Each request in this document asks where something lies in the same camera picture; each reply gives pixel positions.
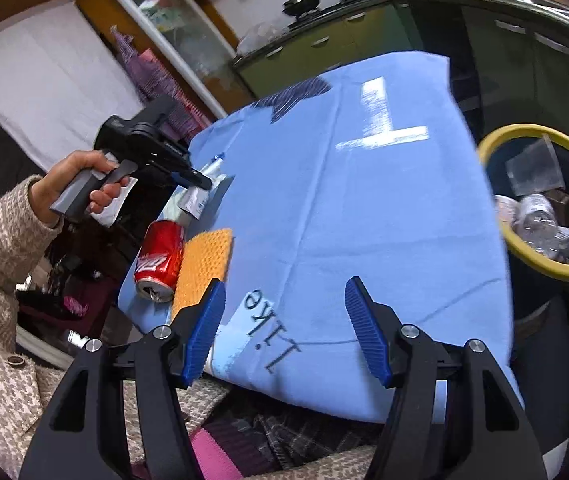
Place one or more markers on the red soda can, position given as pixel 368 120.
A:
pixel 157 260

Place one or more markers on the pink and purple sweater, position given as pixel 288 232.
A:
pixel 214 452

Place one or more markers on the blue printed tablecloth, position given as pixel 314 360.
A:
pixel 339 210

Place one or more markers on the white sliding door frame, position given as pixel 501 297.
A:
pixel 134 0

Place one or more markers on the crumpled plastic bag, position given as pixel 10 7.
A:
pixel 259 36

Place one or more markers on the white printed snack wrapper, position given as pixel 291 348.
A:
pixel 192 205

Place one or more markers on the white table cover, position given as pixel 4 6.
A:
pixel 39 85

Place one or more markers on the clear plastic bottle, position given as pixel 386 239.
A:
pixel 539 220

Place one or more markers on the gas stove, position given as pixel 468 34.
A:
pixel 327 12

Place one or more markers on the dark base cabinet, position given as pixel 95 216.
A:
pixel 514 60

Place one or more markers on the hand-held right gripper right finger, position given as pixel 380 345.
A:
pixel 367 330

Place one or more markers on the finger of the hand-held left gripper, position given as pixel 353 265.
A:
pixel 192 178

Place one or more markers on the clear plastic bag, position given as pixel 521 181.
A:
pixel 534 167

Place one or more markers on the yellow-rimmed trash bin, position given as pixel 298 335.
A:
pixel 544 266

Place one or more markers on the person's left hand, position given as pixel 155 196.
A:
pixel 62 172

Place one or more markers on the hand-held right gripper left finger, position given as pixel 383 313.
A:
pixel 204 330

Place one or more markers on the plaid trousers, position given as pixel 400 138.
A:
pixel 304 435

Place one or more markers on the black wok with lid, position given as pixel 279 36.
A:
pixel 302 4

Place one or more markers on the orange sponge cloth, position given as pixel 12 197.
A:
pixel 204 260

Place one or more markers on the purple checked apron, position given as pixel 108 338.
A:
pixel 149 70

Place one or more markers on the green base cabinet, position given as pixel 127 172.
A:
pixel 314 55

